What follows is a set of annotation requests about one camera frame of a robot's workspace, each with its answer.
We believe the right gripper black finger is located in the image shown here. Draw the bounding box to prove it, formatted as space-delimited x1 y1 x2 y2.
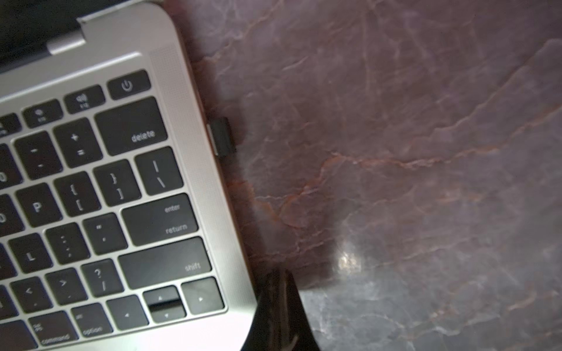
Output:
241 269 320 351

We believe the silver laptop computer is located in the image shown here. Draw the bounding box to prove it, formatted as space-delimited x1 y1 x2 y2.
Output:
1 1 257 350

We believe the black usb mouse receiver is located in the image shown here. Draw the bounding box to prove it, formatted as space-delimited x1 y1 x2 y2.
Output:
207 117 237 159

